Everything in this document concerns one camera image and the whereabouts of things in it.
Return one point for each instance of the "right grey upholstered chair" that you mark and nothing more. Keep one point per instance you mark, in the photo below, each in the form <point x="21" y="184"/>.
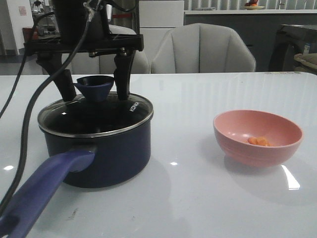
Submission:
<point x="202" y="48"/>

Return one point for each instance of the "beige cushion at right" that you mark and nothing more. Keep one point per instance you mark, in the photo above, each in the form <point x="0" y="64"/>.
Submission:
<point x="306" y="63"/>

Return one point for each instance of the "dark appliance at right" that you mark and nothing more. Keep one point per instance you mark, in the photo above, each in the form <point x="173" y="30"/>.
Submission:
<point x="289" y="41"/>

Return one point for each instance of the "red barrier tape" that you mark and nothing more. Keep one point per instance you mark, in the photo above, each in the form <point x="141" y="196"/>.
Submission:
<point x="122" y="16"/>

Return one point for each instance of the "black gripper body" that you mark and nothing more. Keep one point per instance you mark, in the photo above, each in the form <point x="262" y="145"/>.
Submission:
<point x="91" y="29"/>

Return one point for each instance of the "fruit plate on counter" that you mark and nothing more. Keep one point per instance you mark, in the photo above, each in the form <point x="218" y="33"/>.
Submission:
<point x="252" y="5"/>

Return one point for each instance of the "glass pot lid purple knob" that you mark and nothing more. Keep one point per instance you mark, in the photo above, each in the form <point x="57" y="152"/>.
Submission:
<point x="96" y="112"/>

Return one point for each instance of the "dark blue saucepan purple handle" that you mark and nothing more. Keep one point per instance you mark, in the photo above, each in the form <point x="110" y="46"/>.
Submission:
<point x="81" y="162"/>

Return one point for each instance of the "left grey upholstered chair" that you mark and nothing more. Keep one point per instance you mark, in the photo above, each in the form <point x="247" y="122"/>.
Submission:
<point x="83" y="64"/>

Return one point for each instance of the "orange ham pieces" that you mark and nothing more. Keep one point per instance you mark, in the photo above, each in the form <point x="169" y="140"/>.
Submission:
<point x="260" y="141"/>

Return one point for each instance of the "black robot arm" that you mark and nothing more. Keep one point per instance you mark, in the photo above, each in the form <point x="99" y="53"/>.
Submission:
<point x="90" y="5"/>

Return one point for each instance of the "grey upholstered chair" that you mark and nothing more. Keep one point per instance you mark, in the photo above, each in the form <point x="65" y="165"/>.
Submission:
<point x="202" y="48"/>
<point x="83" y="64"/>

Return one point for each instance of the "pink plastic bowl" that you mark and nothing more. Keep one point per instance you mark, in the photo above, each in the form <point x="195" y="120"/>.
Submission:
<point x="233" y="128"/>

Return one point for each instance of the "white cabinet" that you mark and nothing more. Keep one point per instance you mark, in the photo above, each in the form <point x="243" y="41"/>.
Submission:
<point x="156" y="17"/>

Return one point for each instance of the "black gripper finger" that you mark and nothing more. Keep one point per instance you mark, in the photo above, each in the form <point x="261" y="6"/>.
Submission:
<point x="51" y="63"/>
<point x="123" y="62"/>

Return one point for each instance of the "red bin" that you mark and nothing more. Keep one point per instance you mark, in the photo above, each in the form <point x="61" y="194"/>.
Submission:
<point x="29" y="34"/>

